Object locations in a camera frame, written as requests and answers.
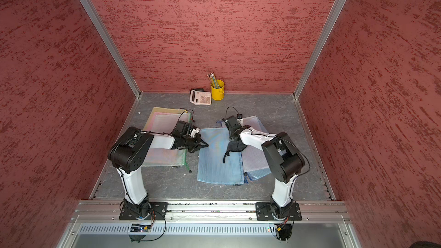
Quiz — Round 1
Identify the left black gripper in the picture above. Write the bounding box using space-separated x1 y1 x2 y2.
181 133 209 152

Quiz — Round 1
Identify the light blue document bag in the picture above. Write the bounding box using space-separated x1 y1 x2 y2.
197 127 245 186

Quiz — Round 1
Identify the green mesh document bag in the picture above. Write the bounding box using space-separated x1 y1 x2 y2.
140 112 193 173

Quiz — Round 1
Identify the yellow mesh document bag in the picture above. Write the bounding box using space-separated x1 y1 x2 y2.
143 107 185 131

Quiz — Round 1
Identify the pink mesh document bag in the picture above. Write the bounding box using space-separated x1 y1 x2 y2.
146 113 190 134

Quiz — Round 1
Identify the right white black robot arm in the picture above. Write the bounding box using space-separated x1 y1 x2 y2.
222 116 305 220

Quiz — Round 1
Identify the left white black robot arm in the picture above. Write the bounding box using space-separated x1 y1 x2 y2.
108 126 209 220

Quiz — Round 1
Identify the white mesh document bag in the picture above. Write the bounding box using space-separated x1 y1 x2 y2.
241 116 269 172

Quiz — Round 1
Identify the blue mesh document bag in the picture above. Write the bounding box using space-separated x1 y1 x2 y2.
245 168 271 180

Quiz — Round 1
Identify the yellow pen cup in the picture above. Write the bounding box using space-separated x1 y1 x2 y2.
211 79 225 101

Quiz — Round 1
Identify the pink desk calculator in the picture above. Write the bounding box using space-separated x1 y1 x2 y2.
189 90 212 106

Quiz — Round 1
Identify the coloured pencils bundle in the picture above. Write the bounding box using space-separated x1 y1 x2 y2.
207 73 220 88

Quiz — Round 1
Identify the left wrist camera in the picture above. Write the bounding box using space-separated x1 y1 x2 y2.
171 121 200 138

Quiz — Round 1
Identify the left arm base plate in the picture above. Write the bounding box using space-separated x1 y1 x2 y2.
119 200 169 222

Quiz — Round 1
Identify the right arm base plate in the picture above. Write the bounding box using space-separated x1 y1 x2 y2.
255 202 302 221

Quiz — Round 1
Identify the left aluminium corner post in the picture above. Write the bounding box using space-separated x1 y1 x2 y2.
79 0 142 99

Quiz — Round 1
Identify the aluminium corner post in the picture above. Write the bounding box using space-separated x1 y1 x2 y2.
294 0 347 101
79 0 142 99

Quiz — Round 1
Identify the aluminium front rail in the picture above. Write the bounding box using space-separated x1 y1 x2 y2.
58 199 361 248

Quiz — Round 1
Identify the right aluminium corner post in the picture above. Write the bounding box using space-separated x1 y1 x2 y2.
294 0 347 101

